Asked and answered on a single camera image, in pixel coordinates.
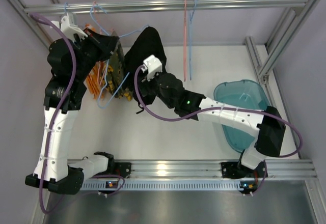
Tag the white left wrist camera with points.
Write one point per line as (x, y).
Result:
(70, 28)

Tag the aluminium frame posts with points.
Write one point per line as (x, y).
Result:
(288, 26)
(36, 28)

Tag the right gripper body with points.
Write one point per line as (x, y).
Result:
(146, 89)

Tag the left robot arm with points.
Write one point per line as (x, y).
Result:
(71, 62)

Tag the black trousers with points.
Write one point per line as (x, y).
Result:
(148, 43)

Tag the aluminium frame posts left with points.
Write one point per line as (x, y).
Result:
(36, 28)

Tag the empty pink hanger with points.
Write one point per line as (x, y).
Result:
(185, 41)

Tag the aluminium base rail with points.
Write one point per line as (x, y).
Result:
(219, 169)

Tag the empty blue hanger right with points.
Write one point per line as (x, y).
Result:
(190, 39)

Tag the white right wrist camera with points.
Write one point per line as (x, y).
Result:
(151, 65)

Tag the slotted cable duct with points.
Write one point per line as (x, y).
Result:
(130, 185)

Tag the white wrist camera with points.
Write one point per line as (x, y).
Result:
(151, 65)
(70, 28)

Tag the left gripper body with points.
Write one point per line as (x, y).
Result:
(102, 46)

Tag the blue hanger far left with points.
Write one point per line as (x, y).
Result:
(66, 6)

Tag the orange tie-dye trousers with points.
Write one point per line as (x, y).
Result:
(95, 80)

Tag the aluminium frame posts right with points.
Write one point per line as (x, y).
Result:
(288, 26)

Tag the aluminium hanging rail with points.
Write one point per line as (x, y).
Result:
(162, 5)

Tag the teal plastic bin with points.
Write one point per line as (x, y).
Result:
(246, 94)

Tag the camouflage trousers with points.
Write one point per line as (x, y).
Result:
(116, 74)

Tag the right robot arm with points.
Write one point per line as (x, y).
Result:
(265, 126)

